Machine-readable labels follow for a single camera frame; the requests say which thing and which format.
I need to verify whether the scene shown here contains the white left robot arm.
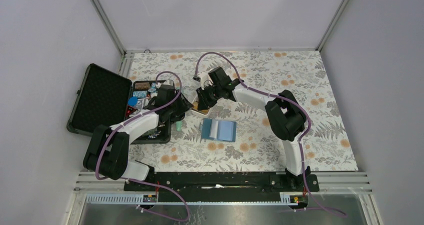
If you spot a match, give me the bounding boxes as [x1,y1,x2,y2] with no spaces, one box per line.
[83,84,193,191]

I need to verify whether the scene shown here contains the blue leather card holder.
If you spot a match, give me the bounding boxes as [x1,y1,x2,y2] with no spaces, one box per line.
[200,118,237,142]

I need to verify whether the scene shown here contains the floral patterned table mat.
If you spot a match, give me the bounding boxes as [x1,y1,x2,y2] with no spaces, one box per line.
[128,51,358,172]

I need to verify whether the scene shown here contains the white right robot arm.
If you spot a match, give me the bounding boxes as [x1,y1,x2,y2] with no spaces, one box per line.
[193,66,311,191]

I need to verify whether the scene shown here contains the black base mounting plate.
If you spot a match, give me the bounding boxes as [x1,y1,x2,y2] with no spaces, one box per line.
[124,172,320,203]

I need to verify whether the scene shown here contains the blue round poker chip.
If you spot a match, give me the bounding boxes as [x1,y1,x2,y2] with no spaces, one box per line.
[127,96,138,107]

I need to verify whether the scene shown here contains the gold credit card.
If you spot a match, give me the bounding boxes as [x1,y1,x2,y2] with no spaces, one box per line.
[192,101,209,114]

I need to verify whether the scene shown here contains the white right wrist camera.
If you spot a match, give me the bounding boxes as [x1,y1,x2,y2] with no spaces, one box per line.
[193,71,213,86]

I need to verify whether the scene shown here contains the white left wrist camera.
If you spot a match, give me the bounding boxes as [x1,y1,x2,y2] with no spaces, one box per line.
[161,79,175,88]

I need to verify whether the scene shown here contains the mint green case handle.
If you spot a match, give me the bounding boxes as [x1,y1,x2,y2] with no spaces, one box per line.
[175,120,183,132]

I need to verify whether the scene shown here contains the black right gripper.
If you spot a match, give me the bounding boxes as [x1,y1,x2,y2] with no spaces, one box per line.
[196,84,223,112]

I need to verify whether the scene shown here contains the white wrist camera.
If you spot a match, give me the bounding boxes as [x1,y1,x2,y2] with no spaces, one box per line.
[193,71,213,86]
[161,79,175,88]

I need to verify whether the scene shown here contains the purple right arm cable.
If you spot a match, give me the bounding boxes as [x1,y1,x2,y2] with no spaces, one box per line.
[193,52,347,218]

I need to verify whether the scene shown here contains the black open carrying case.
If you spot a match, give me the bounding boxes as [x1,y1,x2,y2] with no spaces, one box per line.
[66,63,176,145]

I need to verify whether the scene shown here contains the white rectangular plastic tray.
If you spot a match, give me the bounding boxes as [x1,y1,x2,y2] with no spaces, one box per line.
[190,95,211,118]

